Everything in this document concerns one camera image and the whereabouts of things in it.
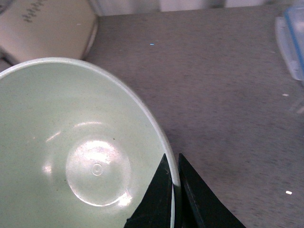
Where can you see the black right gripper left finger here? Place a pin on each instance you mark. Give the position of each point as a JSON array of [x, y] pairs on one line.
[[154, 211]]

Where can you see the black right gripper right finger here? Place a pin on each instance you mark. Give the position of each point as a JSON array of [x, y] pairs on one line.
[[201, 208]]

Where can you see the green plastic bowl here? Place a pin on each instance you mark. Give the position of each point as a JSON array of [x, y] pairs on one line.
[[78, 148]]

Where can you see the clear plastic food container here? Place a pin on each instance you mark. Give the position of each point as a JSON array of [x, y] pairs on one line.
[[289, 33]]

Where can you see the white curtain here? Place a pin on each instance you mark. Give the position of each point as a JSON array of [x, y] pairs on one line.
[[123, 7]]

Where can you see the cream two-slot toaster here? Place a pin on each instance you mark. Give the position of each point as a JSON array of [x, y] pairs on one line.
[[31, 29]]

